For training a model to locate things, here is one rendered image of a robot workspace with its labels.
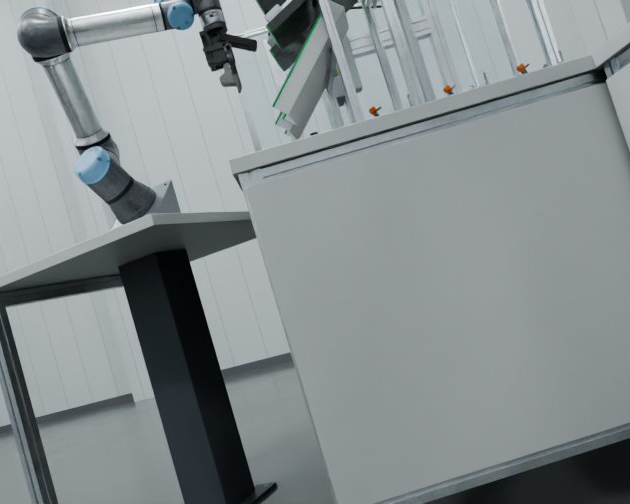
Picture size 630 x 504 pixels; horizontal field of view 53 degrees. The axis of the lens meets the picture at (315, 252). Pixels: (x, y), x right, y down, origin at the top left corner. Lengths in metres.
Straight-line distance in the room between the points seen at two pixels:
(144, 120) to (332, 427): 5.92
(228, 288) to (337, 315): 5.16
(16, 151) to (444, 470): 7.42
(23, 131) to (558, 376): 7.41
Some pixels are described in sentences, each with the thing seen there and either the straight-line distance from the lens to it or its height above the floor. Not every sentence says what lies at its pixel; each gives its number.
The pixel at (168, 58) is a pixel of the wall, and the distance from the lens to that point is 6.82.
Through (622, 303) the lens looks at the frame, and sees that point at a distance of 1.33.
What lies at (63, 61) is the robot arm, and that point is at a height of 1.44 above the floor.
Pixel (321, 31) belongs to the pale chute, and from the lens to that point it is 1.55.
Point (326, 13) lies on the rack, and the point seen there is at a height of 1.17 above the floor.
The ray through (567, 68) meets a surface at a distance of 1.36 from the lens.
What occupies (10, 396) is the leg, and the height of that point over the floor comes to 0.54.
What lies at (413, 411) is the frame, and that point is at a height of 0.31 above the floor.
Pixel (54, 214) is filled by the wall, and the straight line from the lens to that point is 7.79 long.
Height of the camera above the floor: 0.58
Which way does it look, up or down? 3 degrees up
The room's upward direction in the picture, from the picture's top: 17 degrees counter-clockwise
